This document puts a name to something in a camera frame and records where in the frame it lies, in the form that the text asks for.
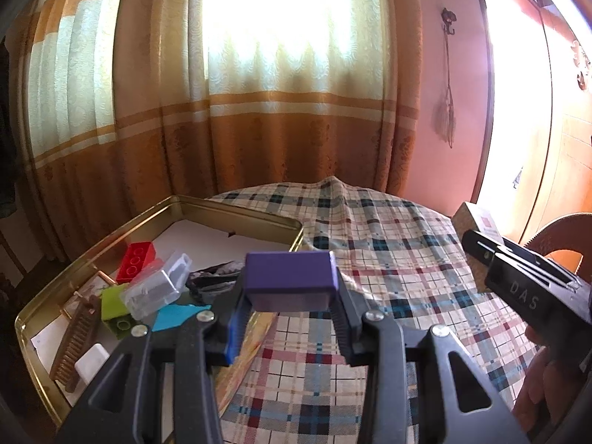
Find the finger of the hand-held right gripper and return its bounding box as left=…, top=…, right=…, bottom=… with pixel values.
left=462, top=230, right=574, bottom=290
left=502, top=237, right=581, bottom=283

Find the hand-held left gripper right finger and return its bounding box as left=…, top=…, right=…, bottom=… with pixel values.
left=329, top=268, right=530, bottom=444

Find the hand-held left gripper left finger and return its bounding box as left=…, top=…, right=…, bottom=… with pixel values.
left=54, top=277, right=253, bottom=444

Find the white carton box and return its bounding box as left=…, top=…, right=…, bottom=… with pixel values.
left=452, top=201, right=505, bottom=293

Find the teal building block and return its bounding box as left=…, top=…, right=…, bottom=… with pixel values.
left=150, top=303, right=211, bottom=332

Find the purple box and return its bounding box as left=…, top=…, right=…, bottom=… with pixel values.
left=243, top=250, right=339, bottom=314

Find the clear plastic box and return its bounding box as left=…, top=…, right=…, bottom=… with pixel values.
left=119, top=253, right=192, bottom=321

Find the gold tin box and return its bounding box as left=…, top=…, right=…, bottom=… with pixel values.
left=15, top=195, right=306, bottom=426

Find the red building block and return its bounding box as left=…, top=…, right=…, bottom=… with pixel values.
left=115, top=242, right=159, bottom=284

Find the green building block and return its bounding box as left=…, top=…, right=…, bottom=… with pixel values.
left=99, top=283, right=139, bottom=332

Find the white charger plug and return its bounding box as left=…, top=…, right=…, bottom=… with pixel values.
left=74, top=342, right=111, bottom=386

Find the brown wooden comb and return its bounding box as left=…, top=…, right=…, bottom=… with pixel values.
left=49, top=296, right=100, bottom=391

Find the wooden photo frame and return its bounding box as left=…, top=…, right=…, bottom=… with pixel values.
left=60, top=266, right=114, bottom=320

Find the person's right hand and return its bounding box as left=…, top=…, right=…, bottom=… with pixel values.
left=512, top=321, right=592, bottom=442

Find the wooden chair back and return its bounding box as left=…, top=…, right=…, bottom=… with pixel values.
left=525, top=213, right=592, bottom=283

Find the plaid tablecloth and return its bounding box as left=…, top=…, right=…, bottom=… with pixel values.
left=203, top=176, right=546, bottom=444

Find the orange wooden door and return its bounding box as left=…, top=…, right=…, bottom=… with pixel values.
left=476, top=0, right=592, bottom=241

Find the orange and cream curtain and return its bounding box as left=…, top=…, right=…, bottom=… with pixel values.
left=21, top=0, right=424, bottom=264

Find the wooden door frame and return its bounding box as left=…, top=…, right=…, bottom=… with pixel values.
left=467, top=0, right=495, bottom=204

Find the hanging tassel cord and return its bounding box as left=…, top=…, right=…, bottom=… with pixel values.
left=430, top=34, right=456, bottom=149

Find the metal wall hook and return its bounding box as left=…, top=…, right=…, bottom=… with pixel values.
left=439, top=8, right=458, bottom=38

